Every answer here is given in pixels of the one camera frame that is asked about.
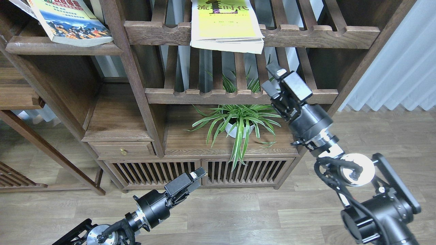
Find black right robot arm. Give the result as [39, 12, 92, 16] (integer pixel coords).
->
[262, 63, 421, 245]

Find green spider plant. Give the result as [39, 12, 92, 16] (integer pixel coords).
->
[185, 54, 290, 170]

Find brass drawer knob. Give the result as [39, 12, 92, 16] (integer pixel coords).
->
[120, 148, 128, 156]

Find white upright book spine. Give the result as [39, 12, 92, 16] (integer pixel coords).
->
[90, 0, 105, 24]

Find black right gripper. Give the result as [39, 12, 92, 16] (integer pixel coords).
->
[261, 63, 334, 150]

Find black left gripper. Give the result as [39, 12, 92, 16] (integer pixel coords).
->
[133, 167, 207, 229]

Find yellow cover book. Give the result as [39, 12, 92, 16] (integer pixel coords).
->
[190, 0, 264, 54]

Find white plant pot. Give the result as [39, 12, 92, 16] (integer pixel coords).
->
[225, 122, 255, 138]

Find dark wooden bookshelf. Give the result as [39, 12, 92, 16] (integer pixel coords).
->
[0, 0, 417, 194]

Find blue landscape cover book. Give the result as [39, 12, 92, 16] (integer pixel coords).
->
[28, 0, 113, 47]

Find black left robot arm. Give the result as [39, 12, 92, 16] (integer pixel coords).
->
[55, 167, 206, 245]

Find maroon book white characters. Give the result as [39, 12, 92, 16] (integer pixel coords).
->
[10, 0, 37, 19]

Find white pleated curtain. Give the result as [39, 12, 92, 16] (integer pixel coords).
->
[339, 0, 436, 111]

